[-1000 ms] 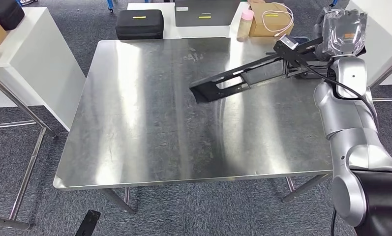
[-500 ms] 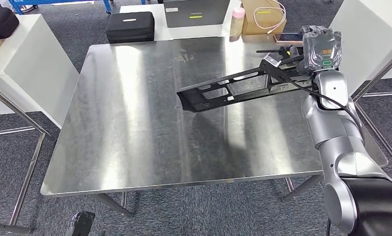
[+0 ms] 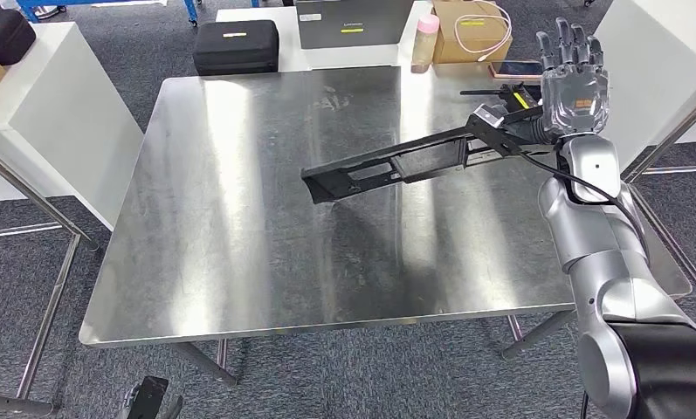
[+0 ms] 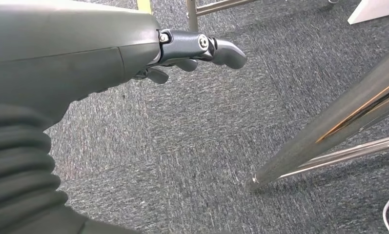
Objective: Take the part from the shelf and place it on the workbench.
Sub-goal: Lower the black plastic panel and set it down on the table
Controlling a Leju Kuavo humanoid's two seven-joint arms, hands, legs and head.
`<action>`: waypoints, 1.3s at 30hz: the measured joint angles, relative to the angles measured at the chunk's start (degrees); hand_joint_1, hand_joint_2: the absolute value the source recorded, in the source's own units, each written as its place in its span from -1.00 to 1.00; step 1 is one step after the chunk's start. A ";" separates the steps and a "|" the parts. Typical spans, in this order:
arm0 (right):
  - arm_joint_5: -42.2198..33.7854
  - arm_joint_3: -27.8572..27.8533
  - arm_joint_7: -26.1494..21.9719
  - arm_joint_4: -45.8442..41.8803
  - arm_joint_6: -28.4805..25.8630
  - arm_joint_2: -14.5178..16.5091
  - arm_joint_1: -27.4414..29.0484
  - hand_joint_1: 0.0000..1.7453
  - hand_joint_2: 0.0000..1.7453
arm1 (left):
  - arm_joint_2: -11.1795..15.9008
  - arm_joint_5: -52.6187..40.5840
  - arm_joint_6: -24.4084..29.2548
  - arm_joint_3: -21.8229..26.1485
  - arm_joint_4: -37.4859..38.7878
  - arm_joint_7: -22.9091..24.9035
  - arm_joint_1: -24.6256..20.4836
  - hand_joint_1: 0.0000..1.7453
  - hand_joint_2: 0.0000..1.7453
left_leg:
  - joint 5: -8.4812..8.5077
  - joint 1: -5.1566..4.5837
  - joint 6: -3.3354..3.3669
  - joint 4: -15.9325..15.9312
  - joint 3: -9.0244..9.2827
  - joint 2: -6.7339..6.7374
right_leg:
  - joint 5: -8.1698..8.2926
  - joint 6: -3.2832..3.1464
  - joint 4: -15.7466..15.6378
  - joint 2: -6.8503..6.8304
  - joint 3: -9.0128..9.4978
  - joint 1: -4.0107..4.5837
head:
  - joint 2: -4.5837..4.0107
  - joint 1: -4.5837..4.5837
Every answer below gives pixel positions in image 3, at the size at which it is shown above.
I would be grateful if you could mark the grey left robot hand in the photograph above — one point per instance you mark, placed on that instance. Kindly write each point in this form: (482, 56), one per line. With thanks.
(126, 405)

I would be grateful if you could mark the long black plastic part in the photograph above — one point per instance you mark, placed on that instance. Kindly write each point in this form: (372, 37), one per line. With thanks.
(428, 159)

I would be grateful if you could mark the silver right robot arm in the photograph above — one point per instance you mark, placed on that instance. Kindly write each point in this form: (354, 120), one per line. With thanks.
(602, 248)

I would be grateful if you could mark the large steel workbench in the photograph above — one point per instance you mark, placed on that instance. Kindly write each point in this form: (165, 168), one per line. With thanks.
(266, 231)

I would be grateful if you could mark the blue metal shelf rack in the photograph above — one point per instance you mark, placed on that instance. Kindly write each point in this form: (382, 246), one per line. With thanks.
(191, 14)

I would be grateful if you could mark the black zip case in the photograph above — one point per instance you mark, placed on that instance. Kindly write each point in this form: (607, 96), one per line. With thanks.
(3, 35)
(237, 46)

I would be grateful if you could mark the grey laptop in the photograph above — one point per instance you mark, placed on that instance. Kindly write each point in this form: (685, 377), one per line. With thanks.
(353, 17)

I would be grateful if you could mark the bottle with pink cap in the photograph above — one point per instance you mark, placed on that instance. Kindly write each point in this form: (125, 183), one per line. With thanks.
(424, 46)

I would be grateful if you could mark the black device with antennas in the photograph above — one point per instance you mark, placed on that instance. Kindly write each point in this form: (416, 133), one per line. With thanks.
(506, 91)

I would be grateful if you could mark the smartphone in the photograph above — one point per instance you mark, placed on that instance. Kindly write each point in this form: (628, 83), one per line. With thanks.
(515, 68)

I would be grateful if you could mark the steel table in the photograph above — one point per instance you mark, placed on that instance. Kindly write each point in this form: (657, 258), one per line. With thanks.
(671, 132)

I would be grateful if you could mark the black left camera bracket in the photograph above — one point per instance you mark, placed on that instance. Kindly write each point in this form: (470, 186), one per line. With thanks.
(148, 399)

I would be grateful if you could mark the steel table frame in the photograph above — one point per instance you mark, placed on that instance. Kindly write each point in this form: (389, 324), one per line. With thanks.
(46, 324)

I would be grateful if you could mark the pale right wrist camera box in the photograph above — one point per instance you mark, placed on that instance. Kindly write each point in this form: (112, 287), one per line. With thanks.
(489, 114)

